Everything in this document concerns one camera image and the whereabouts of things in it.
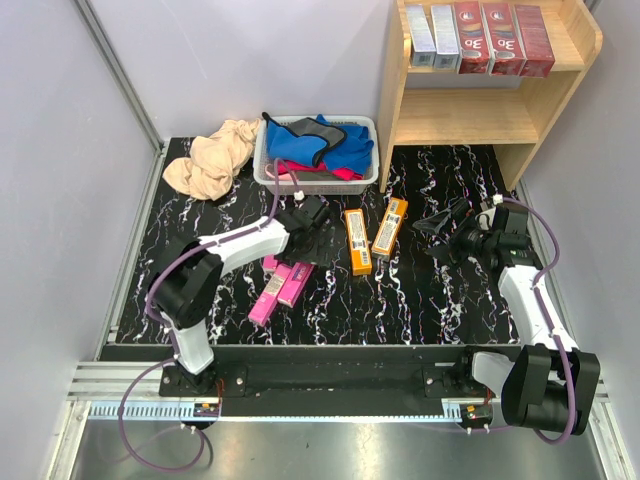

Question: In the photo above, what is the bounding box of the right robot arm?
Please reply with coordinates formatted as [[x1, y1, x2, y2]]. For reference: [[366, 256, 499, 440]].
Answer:
[[413, 195, 601, 444]]

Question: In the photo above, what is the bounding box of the magenta cloth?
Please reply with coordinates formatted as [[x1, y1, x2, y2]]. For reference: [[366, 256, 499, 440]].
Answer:
[[278, 160, 363, 181]]

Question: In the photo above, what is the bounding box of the silver toothpaste box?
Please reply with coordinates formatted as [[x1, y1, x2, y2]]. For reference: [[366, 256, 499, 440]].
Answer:
[[430, 4, 460, 70], [406, 4, 436, 67]]

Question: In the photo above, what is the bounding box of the pink cloth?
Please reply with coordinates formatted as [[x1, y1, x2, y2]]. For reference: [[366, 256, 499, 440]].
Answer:
[[264, 164, 298, 183]]

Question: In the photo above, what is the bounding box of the beige cloth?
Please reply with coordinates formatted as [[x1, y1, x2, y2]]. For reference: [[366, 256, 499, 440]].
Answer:
[[162, 119, 261, 201]]

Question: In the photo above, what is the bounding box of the pink toothpaste box small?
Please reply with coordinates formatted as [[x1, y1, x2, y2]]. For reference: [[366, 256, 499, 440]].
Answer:
[[248, 264, 291, 327]]

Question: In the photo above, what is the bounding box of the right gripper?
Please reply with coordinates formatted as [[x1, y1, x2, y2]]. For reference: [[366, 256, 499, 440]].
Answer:
[[413, 198, 498, 271]]

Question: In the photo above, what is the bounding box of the blue cloth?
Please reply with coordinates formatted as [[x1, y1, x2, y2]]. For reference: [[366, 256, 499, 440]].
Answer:
[[262, 112, 374, 175]]

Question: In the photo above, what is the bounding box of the yellow toothpaste box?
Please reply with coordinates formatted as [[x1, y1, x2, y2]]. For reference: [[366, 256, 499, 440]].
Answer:
[[344, 209, 373, 276], [371, 197, 408, 261]]

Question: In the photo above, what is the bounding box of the yellow toothpaste box right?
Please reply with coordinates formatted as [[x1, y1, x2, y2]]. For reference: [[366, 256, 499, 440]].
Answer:
[[371, 197, 408, 261]]

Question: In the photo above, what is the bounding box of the dark red toothpaste box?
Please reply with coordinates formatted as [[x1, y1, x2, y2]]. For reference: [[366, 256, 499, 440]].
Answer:
[[513, 4, 555, 78]]

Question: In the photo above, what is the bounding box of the white plastic basket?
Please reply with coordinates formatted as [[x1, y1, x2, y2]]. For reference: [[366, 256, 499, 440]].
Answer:
[[253, 115, 379, 195]]

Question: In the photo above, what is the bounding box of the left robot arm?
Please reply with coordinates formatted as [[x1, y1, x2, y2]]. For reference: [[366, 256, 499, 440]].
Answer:
[[144, 196, 334, 396]]

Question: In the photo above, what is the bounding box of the wooden shelf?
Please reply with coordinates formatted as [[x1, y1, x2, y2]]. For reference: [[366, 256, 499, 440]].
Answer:
[[377, 1, 603, 189]]

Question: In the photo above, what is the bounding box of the aluminium rail frame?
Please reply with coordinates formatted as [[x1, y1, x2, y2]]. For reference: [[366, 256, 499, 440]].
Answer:
[[48, 347, 639, 479]]

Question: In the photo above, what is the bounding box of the red 3D toothpaste box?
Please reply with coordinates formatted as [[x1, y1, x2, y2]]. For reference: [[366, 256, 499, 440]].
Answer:
[[453, 1, 490, 75], [481, 2, 525, 76]]

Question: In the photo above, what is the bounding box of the yellow toothpaste box left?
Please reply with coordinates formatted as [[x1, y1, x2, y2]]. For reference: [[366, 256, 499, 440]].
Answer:
[[344, 209, 373, 276]]

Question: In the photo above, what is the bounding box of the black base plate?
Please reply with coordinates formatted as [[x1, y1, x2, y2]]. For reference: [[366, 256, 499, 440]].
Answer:
[[159, 345, 498, 421]]

